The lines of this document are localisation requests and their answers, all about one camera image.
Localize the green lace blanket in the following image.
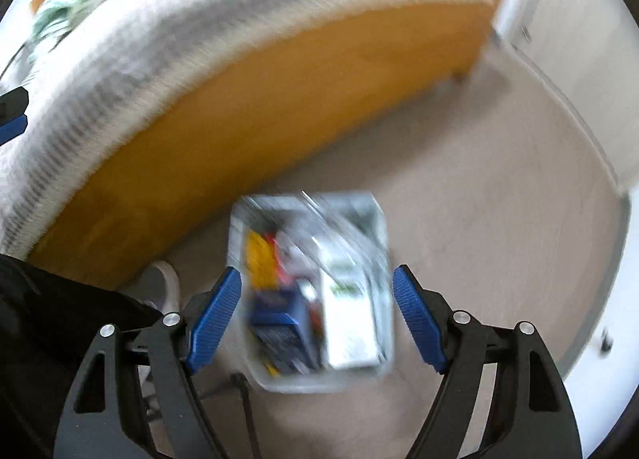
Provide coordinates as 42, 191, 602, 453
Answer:
30, 0, 101, 48

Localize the white plastic bin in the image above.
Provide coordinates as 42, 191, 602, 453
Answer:
227, 192, 395, 394

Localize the white cardboard box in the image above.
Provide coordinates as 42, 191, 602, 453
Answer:
319, 259, 381, 370

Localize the grey white shoe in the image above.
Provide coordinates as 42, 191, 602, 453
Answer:
135, 259, 181, 315

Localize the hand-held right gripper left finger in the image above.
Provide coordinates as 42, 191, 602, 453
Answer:
52, 266, 243, 459

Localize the red snack packet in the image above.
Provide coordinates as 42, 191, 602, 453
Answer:
264, 233, 295, 287

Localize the yellow packet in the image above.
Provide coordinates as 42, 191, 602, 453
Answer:
247, 232, 278, 290

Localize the black metal stand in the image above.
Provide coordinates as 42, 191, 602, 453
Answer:
230, 373, 263, 459

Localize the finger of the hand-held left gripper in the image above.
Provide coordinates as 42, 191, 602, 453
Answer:
0, 87, 30, 146

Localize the dark blue carton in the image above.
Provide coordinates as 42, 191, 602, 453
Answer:
248, 284, 320, 375

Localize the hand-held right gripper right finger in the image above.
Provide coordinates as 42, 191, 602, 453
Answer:
392, 264, 582, 459

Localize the wooden bed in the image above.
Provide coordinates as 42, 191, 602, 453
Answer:
27, 0, 510, 290

